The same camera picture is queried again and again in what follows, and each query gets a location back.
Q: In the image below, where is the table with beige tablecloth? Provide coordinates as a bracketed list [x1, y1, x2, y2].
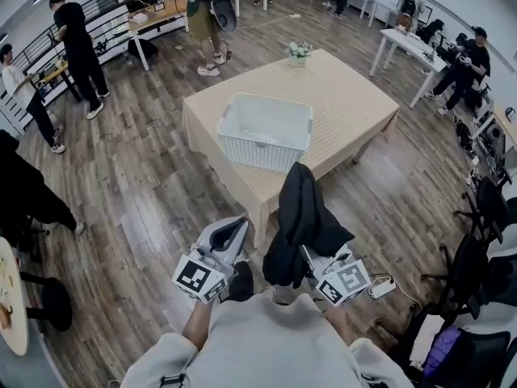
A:
[181, 48, 401, 251]

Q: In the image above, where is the white power cable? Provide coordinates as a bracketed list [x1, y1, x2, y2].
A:
[365, 272, 424, 310]

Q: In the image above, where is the black office chair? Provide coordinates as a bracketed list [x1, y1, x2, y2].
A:
[421, 232, 493, 319]
[422, 324, 517, 388]
[452, 175, 513, 255]

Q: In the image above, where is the white power strip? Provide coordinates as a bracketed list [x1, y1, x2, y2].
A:
[368, 276, 397, 299]

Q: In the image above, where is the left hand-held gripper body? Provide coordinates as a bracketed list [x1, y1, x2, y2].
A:
[172, 236, 239, 305]

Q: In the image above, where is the black round stool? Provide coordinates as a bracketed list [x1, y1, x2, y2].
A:
[19, 272, 74, 333]

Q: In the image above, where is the person's grey sweatshirt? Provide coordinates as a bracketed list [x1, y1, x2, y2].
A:
[120, 293, 415, 388]

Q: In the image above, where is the black laundry garment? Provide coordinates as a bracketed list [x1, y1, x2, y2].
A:
[262, 161, 356, 289]

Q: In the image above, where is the round light wooden table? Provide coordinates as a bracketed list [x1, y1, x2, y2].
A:
[0, 236, 30, 357]

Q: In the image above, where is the black metal railing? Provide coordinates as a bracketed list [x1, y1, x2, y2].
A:
[0, 0, 130, 96]

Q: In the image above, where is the white plastic laundry basket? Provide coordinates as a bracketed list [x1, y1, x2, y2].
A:
[216, 91, 314, 174]

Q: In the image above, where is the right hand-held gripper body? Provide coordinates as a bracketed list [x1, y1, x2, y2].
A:
[300, 243, 372, 308]

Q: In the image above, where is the person's black trouser leg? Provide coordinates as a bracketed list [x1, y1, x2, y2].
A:
[227, 259, 255, 303]

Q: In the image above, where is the person's right forearm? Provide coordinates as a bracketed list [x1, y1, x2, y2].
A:
[324, 303, 357, 346]

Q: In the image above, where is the white rectangular table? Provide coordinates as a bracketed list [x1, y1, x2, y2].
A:
[368, 27, 450, 110]

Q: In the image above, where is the white flower pot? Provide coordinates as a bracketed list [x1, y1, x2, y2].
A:
[284, 40, 314, 70]

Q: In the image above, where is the person's left forearm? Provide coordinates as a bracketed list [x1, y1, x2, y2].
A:
[181, 299, 216, 350]

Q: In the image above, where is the wooden desk with white legs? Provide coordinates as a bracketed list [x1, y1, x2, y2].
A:
[127, 0, 191, 73]

